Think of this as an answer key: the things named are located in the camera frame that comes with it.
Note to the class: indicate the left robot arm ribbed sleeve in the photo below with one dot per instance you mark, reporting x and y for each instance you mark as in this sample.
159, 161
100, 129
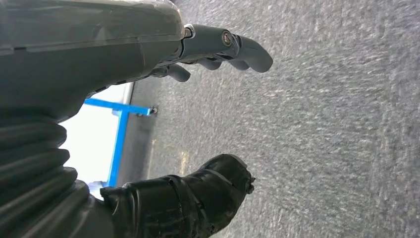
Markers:
32, 164

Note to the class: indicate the blue shelf rack with casters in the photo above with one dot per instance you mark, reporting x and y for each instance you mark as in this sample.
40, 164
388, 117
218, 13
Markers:
119, 141

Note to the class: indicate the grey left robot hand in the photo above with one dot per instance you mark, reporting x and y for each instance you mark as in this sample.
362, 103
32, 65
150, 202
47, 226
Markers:
82, 49

